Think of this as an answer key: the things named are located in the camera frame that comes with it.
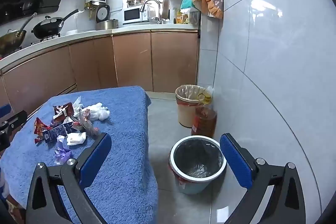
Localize blue towel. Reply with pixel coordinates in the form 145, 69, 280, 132
0, 86, 159, 224

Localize yellow bottles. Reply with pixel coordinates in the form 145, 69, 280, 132
175, 9, 189, 24

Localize purple wrapper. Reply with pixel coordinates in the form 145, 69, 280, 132
55, 144, 72, 165

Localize red snack wrapper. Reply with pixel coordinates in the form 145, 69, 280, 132
34, 118, 53, 143

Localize rice cooker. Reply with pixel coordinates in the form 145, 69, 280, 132
95, 4, 118, 30

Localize dark blue milk carton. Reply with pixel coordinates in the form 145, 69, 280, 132
42, 122, 75, 143

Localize gas stove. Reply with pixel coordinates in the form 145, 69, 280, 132
21, 34, 61, 47

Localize cooking oil bottle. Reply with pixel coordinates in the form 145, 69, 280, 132
191, 86, 218, 138

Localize folded white tissue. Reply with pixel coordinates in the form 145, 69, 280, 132
66, 132, 87, 146

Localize clear reddish snack wrapper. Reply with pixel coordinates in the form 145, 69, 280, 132
79, 109, 100, 136

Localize white plastic bag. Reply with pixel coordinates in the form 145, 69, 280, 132
81, 103, 109, 122

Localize copper base cabinets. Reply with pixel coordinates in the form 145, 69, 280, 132
0, 29, 200, 122

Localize light blue trash bin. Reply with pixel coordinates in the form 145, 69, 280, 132
168, 135, 227, 195

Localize beige trash bin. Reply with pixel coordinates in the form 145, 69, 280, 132
175, 84, 208, 128

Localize white microwave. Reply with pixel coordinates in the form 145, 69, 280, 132
123, 7, 147, 24

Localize brown snack packet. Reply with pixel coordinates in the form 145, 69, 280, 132
52, 102, 75, 122

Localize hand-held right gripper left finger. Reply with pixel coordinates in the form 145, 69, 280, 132
25, 132, 113, 224

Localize chrome faucet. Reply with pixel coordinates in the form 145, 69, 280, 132
140, 0, 162, 24

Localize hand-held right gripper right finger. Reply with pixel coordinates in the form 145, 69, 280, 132
220, 133, 306, 224

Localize crumpled white tissue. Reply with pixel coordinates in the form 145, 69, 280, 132
72, 96, 82, 117

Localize brass wok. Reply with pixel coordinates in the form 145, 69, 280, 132
0, 13, 37, 55

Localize black wok with lid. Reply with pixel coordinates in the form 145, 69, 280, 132
31, 9, 79, 39

